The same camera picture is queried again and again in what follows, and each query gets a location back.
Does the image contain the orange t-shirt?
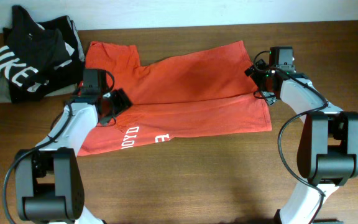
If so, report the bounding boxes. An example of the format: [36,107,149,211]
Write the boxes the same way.
[79,41,272,156]

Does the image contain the black t-shirt white letters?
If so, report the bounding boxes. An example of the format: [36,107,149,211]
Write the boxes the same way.
[0,5,85,103]

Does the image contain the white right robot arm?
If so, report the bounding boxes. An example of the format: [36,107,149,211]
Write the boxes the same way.
[245,60,358,224]

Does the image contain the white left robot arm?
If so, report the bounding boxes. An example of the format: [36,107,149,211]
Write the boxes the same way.
[11,89,132,223]

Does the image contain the folded grey garment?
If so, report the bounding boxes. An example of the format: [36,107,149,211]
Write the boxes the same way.
[0,74,76,103]

